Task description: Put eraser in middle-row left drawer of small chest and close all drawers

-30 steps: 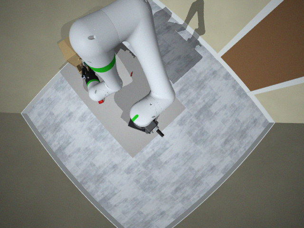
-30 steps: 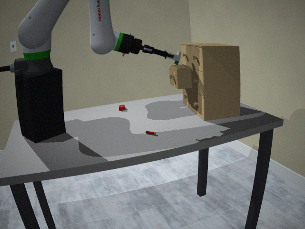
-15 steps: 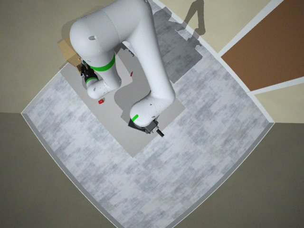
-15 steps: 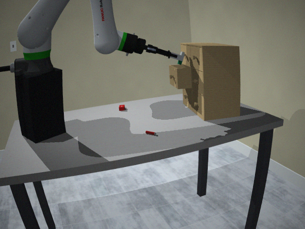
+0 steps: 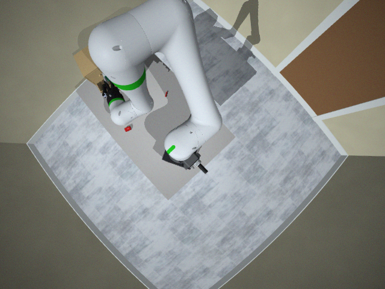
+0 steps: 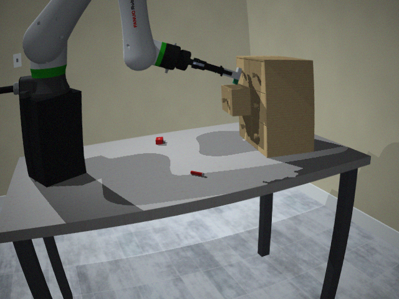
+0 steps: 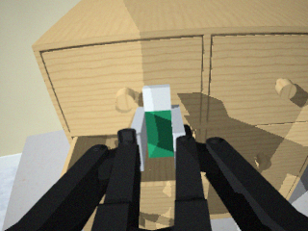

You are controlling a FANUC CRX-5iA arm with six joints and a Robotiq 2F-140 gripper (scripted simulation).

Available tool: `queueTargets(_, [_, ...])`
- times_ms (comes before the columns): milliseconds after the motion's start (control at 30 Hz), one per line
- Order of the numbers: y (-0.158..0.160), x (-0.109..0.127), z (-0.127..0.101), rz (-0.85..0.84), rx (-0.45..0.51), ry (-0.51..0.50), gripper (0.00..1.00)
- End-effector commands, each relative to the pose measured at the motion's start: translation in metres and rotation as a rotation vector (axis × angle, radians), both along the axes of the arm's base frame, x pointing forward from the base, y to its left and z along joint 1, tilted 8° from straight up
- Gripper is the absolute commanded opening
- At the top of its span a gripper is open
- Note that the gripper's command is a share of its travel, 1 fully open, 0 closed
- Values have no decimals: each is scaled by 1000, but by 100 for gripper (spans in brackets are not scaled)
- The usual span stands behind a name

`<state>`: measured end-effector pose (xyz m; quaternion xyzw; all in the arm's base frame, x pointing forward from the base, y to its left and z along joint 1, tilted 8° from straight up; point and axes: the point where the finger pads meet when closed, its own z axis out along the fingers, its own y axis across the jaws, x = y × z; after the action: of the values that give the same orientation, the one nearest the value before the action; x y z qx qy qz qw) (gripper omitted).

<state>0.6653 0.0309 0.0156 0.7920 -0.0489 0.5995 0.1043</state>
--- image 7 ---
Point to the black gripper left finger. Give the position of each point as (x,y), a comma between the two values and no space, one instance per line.
(69,203)

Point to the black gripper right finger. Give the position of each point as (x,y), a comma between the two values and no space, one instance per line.
(252,201)

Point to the small tan wooden chest of drawers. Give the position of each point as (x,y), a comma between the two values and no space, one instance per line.
(95,21)

